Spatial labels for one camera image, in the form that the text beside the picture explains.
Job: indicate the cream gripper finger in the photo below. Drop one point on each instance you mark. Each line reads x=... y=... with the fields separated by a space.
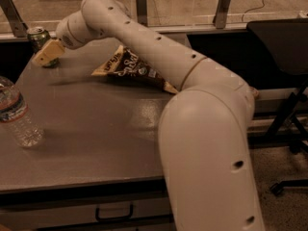
x=50 y=51

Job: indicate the green soda can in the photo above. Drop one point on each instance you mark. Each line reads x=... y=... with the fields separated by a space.
x=38 y=36

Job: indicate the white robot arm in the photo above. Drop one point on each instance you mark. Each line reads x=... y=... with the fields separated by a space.
x=202 y=132

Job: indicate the clear plastic water bottle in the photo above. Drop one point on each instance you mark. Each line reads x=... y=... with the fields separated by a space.
x=16 y=116

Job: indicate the brown chip bag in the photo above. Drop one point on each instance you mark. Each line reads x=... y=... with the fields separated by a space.
x=125 y=63

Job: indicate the glass barrier panel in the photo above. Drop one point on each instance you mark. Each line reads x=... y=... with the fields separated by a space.
x=163 y=13

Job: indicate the roll of tan tape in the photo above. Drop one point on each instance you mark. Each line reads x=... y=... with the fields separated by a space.
x=254 y=92

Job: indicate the black office chair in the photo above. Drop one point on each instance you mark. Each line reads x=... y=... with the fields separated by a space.
x=287 y=43

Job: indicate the left metal bracket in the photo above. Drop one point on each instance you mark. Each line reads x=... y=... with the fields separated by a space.
x=18 y=26

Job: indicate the metal bracket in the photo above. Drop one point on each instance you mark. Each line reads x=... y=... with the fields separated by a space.
x=18 y=26
x=141 y=6
x=221 y=14

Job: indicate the middle metal bracket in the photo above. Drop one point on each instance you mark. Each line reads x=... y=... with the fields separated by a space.
x=141 y=6

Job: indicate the right metal bracket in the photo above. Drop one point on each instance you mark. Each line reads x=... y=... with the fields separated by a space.
x=221 y=14

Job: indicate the grey drawer with black handle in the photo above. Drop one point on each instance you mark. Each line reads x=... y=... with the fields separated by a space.
x=137 y=215

